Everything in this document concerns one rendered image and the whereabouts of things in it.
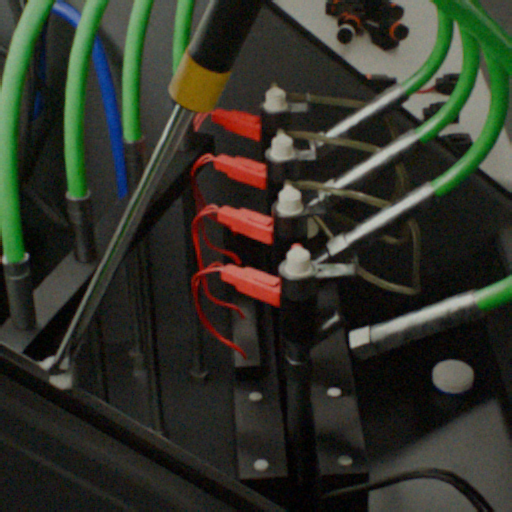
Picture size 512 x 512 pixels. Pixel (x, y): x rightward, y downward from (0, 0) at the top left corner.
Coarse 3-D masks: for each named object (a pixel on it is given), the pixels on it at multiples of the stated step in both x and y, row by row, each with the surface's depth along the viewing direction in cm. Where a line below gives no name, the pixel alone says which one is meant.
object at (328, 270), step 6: (318, 264) 97; (324, 264) 97; (330, 264) 97; (336, 264) 97; (342, 264) 97; (348, 264) 97; (324, 270) 97; (330, 270) 97; (336, 270) 97; (342, 270) 97; (348, 270) 97; (318, 276) 96; (324, 276) 96; (330, 276) 96; (336, 276) 96; (342, 276) 96; (348, 276) 96; (354, 276) 96
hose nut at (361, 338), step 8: (368, 328) 88; (352, 336) 88; (360, 336) 88; (368, 336) 87; (352, 344) 88; (360, 344) 87; (368, 344) 87; (360, 352) 88; (368, 352) 88; (376, 352) 87
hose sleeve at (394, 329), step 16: (432, 304) 85; (448, 304) 84; (464, 304) 83; (400, 320) 86; (416, 320) 85; (432, 320) 85; (448, 320) 84; (464, 320) 84; (384, 336) 87; (400, 336) 86; (416, 336) 86
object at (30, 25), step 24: (48, 0) 81; (432, 0) 73; (456, 0) 72; (24, 24) 82; (480, 24) 73; (24, 48) 83; (504, 48) 73; (24, 72) 85; (0, 96) 86; (0, 120) 87; (0, 144) 88; (0, 168) 89; (0, 192) 91; (0, 216) 92; (24, 264) 94; (504, 288) 82
